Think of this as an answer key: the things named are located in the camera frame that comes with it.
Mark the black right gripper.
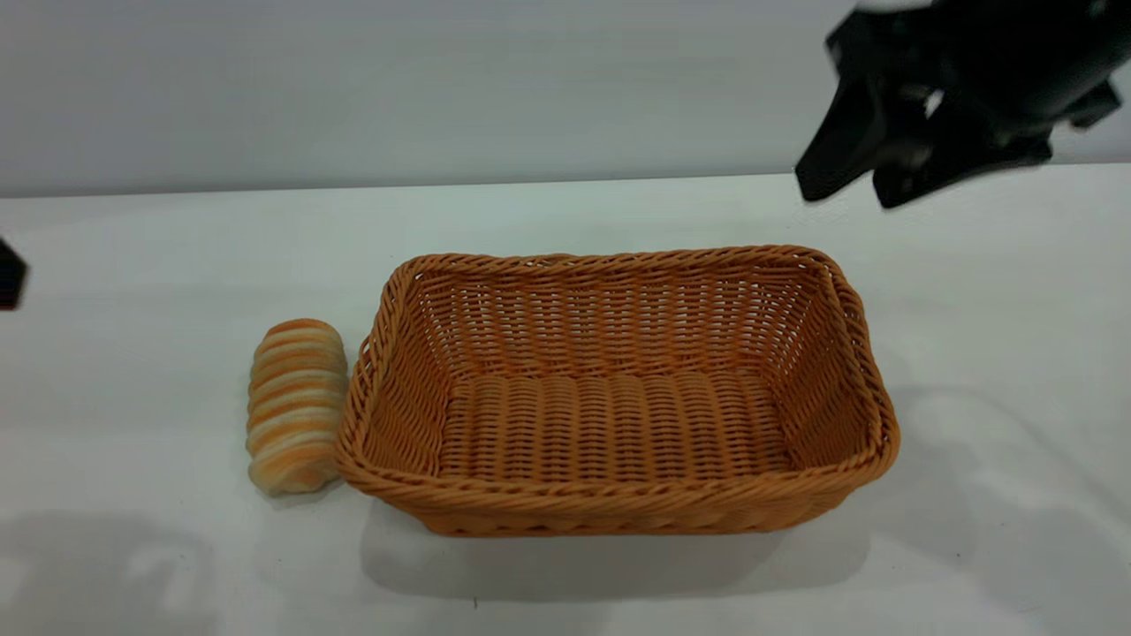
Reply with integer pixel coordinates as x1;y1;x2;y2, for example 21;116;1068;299
794;0;1131;211

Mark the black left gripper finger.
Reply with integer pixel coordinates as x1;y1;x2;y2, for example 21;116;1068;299
0;238;28;311

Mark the striped bread roll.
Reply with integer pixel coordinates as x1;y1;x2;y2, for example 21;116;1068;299
246;318;349;496

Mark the orange woven wicker basket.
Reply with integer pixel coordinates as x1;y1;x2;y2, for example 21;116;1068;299
333;245;901;538

